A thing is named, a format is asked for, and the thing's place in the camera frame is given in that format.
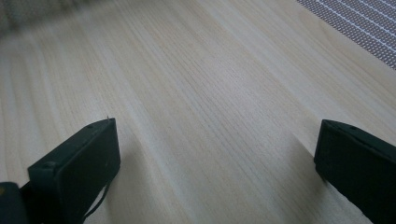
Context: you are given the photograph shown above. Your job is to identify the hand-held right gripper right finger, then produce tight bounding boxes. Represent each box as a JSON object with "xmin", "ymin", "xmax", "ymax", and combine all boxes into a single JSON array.
[{"xmin": 313, "ymin": 119, "xmax": 396, "ymax": 224}]

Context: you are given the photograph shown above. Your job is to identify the grey woven mat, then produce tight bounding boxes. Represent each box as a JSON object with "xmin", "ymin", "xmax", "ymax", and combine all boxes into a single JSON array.
[{"xmin": 296, "ymin": 0, "xmax": 396, "ymax": 71}]

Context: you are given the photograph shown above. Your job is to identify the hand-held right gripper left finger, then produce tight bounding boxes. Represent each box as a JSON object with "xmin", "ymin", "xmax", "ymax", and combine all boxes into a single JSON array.
[{"xmin": 20, "ymin": 117, "xmax": 121, "ymax": 224}]

